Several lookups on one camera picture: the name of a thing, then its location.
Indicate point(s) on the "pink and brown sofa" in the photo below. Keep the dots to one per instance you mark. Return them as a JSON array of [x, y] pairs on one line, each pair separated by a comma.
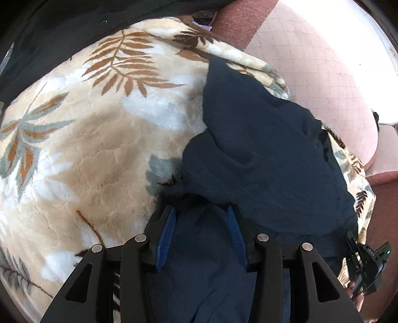
[[311, 62]]

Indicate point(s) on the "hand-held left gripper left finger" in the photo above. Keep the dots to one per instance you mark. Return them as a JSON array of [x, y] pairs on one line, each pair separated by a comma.
[[166, 236]]

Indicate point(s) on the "leaf print plush blanket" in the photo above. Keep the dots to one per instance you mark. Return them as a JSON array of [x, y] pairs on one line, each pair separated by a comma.
[[77, 139]]

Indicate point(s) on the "dark navy garment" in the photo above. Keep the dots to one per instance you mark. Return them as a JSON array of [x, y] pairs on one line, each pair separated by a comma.
[[264, 155]]

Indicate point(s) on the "black garment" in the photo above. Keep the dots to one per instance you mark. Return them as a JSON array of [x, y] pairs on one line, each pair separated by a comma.
[[62, 31]]

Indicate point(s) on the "brown and pink armchair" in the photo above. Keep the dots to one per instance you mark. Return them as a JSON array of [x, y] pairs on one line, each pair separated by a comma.
[[385, 202]]

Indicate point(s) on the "person's right hand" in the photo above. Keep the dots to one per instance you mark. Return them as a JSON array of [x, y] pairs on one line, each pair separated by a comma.
[[357, 298]]

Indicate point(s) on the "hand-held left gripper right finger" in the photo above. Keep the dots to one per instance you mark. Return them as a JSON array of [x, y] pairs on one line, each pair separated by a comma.
[[235, 233]]

